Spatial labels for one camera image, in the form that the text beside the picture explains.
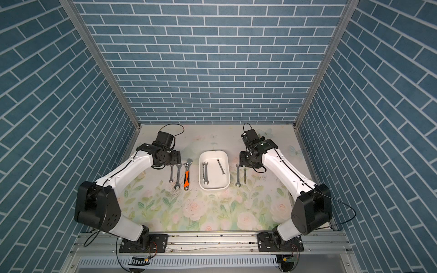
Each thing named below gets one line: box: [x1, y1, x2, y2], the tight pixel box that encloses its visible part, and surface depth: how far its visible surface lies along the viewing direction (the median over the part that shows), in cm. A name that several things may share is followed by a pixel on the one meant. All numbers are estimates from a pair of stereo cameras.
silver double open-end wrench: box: [235, 163, 242, 188], surface depth 96 cm
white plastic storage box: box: [199, 149, 231, 191], surface depth 99 cm
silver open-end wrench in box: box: [203, 161, 210, 185], surface depth 98 cm
